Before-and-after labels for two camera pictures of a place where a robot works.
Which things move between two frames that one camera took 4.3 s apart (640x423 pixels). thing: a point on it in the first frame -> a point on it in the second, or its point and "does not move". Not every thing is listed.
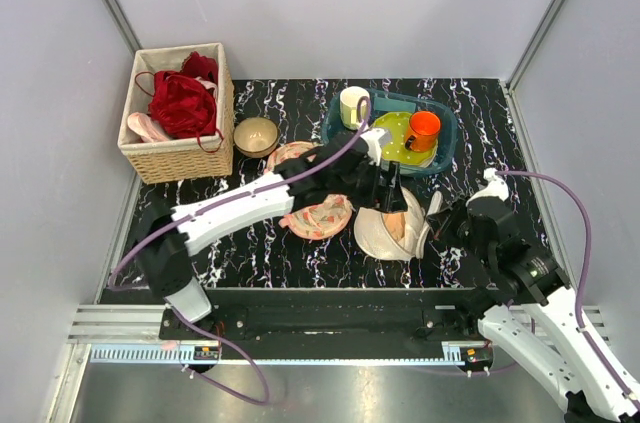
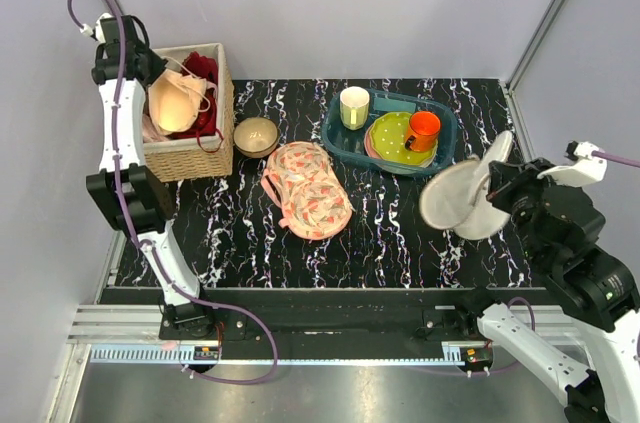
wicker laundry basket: x=178 y=160 does not move
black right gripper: x=441 y=224 -> x=505 y=177
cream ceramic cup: x=354 y=107 does not move
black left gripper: x=387 y=198 -> x=157 y=63
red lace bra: x=197 y=65 does not move
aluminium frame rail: x=135 y=335 does not move
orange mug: x=423 y=131 does not move
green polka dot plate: x=397 y=123 does not move
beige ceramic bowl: x=255 y=136 does not move
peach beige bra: x=395 y=223 -> x=175 y=99
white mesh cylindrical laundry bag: x=395 y=236 -> x=455 y=197
